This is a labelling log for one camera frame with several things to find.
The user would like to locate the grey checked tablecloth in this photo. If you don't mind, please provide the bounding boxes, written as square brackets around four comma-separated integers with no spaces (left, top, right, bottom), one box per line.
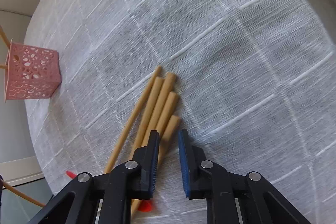
[24,0,336,224]

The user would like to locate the pink perforated utensil holder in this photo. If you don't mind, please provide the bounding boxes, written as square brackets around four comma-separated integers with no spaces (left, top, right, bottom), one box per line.
[5,39,62,103]

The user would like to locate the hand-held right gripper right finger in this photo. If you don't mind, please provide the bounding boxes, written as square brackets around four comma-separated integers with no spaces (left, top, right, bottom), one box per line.
[178,130,311,224]

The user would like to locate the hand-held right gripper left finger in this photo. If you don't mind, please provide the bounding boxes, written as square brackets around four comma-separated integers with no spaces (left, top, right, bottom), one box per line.
[28,130,160,224]

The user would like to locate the thin wooden chopstick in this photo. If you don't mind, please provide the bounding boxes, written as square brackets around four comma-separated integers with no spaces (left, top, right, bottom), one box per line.
[104,66,163,174]

